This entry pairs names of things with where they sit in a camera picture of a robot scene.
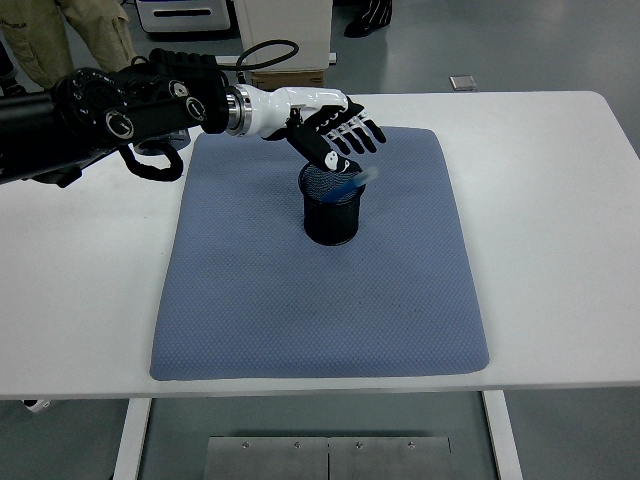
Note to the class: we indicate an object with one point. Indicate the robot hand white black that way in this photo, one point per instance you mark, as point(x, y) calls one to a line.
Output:
point(280, 107)

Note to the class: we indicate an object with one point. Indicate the blue marker pen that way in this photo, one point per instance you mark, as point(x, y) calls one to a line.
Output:
point(345, 189)

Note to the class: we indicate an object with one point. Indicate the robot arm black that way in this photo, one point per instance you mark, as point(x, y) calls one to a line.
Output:
point(145, 107)

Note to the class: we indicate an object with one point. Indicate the black mesh pen holder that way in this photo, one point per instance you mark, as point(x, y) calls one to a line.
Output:
point(332, 222)

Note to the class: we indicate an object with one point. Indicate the brown cardboard box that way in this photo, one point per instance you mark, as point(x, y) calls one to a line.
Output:
point(295, 80)

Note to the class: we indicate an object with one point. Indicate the person in black striped trousers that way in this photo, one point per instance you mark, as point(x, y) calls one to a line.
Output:
point(367, 20)

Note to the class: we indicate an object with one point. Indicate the white appliance with dark slot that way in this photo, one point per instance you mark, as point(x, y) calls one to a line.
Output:
point(185, 15)

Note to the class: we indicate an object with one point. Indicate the small grey floor plate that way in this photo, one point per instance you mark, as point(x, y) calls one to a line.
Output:
point(463, 83)

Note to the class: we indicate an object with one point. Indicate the blue-grey textured mat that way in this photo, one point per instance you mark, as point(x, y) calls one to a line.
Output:
point(320, 310)

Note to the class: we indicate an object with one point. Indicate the person in beige trousers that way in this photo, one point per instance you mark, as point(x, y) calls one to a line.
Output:
point(35, 45)

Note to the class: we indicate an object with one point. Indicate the person with black shoe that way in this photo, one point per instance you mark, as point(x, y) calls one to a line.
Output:
point(10, 80)

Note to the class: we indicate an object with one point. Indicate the grey metal plate with screws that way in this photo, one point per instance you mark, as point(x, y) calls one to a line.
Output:
point(267, 460)
point(387, 460)

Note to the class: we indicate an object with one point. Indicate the white table leg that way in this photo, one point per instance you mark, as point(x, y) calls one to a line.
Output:
point(131, 440)
point(502, 440)

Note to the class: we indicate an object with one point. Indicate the small white black object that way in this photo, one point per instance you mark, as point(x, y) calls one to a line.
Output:
point(37, 405)

